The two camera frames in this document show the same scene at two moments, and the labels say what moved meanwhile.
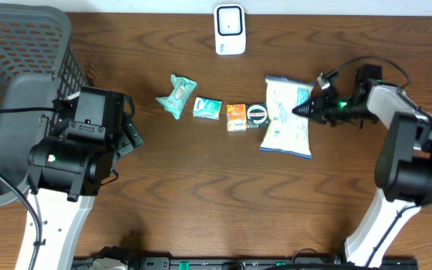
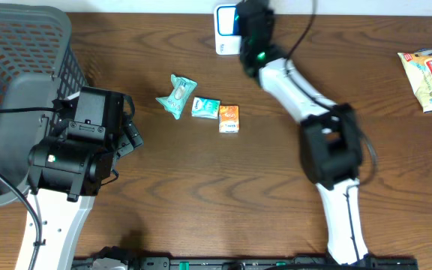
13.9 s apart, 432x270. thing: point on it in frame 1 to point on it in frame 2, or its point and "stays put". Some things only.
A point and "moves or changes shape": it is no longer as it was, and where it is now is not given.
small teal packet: (207, 108) stays put
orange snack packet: (236, 117) moves or changes shape
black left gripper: (133, 135) stays put
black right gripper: (319, 111) to (271, 18)
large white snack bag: (287, 132) to (424, 69)
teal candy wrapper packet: (175, 102) stays put
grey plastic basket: (24, 62) stays put
